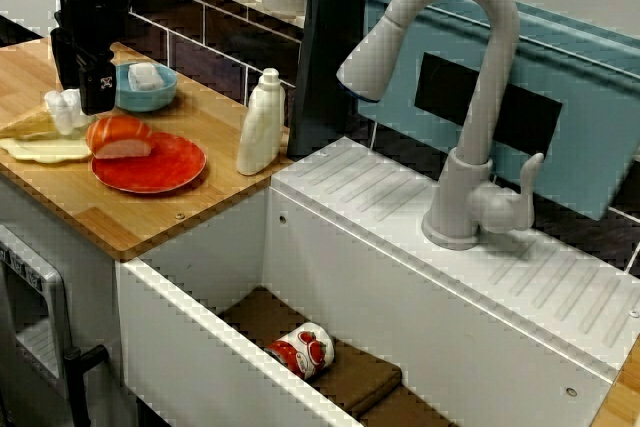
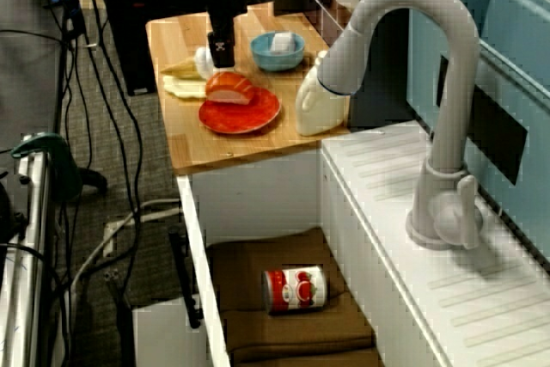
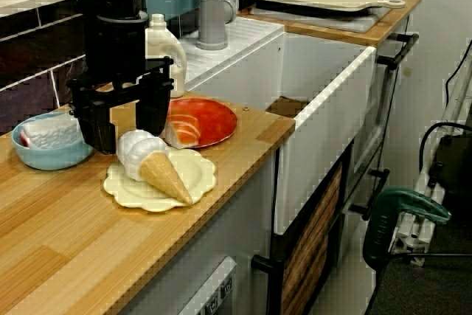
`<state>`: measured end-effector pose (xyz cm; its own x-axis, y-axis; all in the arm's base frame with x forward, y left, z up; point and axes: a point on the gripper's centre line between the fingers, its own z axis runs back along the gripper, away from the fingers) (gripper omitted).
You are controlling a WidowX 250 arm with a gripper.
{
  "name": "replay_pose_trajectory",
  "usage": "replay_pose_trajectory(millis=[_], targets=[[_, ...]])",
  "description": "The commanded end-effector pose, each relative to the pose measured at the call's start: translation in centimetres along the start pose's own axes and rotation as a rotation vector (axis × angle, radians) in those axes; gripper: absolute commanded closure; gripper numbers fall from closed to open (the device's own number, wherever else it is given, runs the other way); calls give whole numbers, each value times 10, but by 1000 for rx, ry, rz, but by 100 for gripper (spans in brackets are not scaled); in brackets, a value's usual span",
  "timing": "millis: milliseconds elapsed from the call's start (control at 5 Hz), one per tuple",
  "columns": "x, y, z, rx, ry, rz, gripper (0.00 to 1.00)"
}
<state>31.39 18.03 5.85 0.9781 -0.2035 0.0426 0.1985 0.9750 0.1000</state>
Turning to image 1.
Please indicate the dark vertical post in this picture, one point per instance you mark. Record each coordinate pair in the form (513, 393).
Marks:
(325, 72)

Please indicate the toy salmon sushi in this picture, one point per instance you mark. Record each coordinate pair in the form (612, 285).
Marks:
(120, 137)

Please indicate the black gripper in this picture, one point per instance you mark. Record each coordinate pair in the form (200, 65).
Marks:
(95, 22)

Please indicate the toy appliance front panel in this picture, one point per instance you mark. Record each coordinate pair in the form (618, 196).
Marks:
(30, 297)

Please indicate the brown folded cloth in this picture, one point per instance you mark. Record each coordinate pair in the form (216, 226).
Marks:
(365, 377)

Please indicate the white toy kitchen cabinet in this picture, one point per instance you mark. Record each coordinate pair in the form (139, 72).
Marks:
(95, 287)

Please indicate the white toy sink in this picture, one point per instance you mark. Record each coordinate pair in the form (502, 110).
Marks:
(400, 272)

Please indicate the red round plate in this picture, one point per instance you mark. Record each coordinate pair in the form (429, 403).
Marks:
(165, 172)

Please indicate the white plastic bottle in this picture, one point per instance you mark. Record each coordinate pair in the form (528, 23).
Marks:
(260, 137)

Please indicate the cream scalloped plate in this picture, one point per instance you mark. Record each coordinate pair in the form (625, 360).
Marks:
(50, 152)

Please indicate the light blue plastic crate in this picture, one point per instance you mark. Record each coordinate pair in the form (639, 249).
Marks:
(575, 67)

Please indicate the light blue bowl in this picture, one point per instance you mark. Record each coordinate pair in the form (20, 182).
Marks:
(150, 102)

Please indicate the grey toy faucet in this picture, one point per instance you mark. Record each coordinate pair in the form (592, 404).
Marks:
(480, 122)

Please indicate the toy ice cream cone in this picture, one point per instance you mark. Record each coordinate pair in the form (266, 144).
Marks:
(30, 127)

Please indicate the white textured sponge toy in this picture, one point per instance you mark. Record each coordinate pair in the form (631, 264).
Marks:
(145, 76)

